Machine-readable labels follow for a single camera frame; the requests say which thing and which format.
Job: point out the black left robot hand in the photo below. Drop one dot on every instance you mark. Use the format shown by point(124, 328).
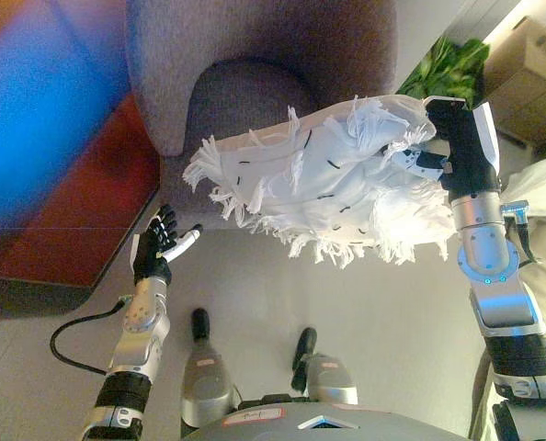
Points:
point(151, 257)

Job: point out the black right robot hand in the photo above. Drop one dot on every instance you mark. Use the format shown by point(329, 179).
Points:
point(468, 151)

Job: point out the white fringed pillow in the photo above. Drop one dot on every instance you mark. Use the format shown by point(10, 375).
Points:
point(319, 184)

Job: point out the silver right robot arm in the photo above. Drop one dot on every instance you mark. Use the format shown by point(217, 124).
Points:
point(498, 285)

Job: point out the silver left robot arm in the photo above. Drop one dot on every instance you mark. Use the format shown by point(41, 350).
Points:
point(137, 331)

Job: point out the green potted plant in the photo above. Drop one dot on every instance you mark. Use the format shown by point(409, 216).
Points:
point(447, 69)

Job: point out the bedside nightstand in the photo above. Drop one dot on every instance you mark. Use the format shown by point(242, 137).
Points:
point(521, 78)

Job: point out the silver left robot leg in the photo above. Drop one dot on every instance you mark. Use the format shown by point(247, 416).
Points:
point(206, 367)

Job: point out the silver robot leg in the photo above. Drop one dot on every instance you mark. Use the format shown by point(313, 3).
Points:
point(206, 367)
point(328, 372)

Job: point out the brown wooden cabinet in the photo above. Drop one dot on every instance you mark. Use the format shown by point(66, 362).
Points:
point(48, 138)

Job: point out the silver right robot leg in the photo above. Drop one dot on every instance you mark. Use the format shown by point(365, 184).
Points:
point(328, 372)

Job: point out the grey fabric armchair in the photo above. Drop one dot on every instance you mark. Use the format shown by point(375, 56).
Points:
point(254, 41)

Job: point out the grey robot torso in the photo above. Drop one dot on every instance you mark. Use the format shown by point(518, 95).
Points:
point(328, 425)

